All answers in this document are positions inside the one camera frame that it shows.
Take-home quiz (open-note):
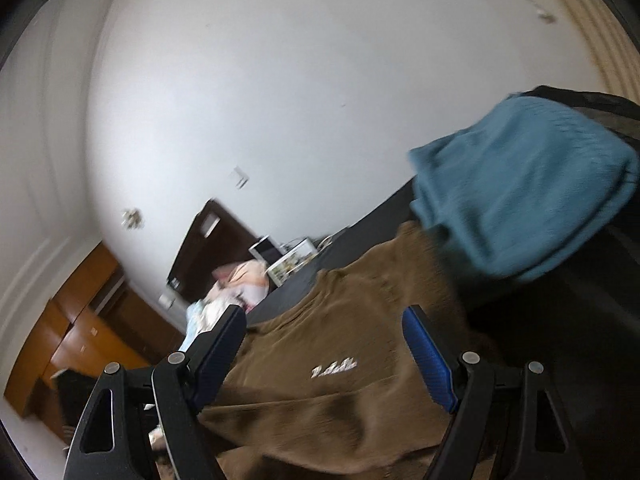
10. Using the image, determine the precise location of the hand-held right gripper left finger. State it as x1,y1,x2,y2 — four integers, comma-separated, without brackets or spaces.
62,304,248,480

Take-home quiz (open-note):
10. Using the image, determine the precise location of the photo collage frame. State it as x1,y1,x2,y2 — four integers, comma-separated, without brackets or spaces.
267,240,318,288

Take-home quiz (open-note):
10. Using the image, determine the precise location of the teal fleece garment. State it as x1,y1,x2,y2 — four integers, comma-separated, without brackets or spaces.
409,92,640,283

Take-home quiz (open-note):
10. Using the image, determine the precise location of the pink blanket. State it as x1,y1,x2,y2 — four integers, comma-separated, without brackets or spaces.
211,260,271,301

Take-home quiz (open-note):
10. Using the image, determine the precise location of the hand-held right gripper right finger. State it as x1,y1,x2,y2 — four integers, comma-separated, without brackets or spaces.
401,305,588,480

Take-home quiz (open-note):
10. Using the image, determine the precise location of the black cover cloth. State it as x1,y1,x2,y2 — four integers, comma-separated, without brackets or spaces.
247,85,640,480

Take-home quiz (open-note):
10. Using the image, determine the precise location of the light blue blanket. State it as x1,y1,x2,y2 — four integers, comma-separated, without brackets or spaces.
186,295,236,348

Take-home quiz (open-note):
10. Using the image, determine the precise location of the wooden wardrobe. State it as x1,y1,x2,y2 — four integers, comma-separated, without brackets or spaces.
2,242,188,446

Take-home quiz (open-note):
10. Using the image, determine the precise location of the brown fleece garment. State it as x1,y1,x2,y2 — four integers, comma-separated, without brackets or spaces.
150,220,506,480

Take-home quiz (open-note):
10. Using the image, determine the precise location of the beige curtain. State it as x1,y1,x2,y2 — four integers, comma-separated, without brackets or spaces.
550,0,640,96

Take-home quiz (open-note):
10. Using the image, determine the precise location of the white tablet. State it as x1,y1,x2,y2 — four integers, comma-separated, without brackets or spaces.
249,236,283,266

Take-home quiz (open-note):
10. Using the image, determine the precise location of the dark wooden headboard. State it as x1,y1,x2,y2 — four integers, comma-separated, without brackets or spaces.
167,199,261,291

